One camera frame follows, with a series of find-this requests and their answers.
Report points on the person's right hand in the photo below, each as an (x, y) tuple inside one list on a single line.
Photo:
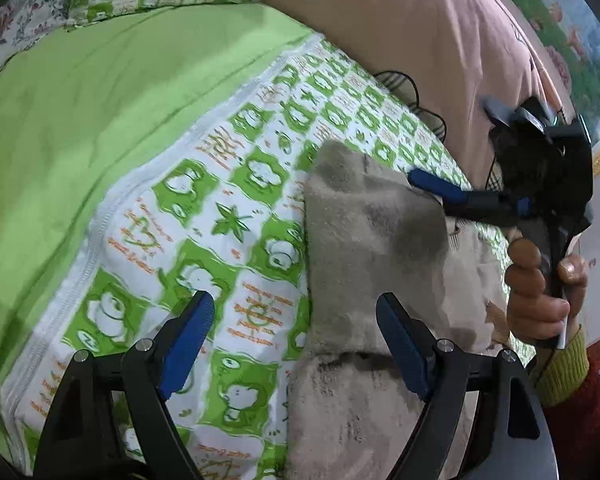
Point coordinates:
[(530, 300)]

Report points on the green patterned bed sheet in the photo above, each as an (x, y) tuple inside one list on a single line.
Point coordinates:
[(145, 170)]

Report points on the landscape wall poster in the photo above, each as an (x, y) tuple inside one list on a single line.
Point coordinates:
[(565, 25)]

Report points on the floral bed sheet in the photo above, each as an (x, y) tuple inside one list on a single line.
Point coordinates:
[(15, 15)]

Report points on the grey fleece garment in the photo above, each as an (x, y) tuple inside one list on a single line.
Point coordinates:
[(365, 270)]

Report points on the person's right forearm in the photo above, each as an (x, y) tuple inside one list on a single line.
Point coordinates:
[(575, 400)]

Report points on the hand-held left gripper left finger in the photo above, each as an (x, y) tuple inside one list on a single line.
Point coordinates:
[(190, 340)]

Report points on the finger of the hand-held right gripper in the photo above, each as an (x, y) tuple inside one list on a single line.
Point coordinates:
[(435, 186), (497, 111)]

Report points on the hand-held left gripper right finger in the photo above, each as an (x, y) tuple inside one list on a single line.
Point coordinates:
[(402, 345)]

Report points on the pink quilt with plaid hearts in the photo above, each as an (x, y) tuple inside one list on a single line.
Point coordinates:
[(430, 25)]

